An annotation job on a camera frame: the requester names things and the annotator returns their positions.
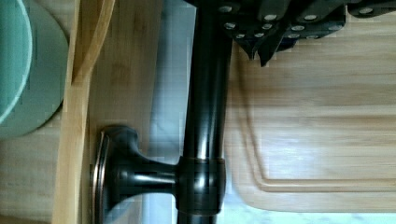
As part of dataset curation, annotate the green ceramic bowl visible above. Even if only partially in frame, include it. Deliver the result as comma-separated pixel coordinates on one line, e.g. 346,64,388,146
0,0,68,139

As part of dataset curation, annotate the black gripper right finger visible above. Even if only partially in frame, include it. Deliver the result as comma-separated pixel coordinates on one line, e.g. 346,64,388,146
277,0,395,51

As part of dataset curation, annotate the wooden cutting board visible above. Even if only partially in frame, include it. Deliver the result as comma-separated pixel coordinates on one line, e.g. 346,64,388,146
224,14,396,213

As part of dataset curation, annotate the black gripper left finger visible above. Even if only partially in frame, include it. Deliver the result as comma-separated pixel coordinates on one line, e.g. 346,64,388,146
186,0,293,66

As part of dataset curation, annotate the bamboo drawer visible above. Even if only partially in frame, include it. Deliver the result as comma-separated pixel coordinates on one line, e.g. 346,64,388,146
0,0,163,224

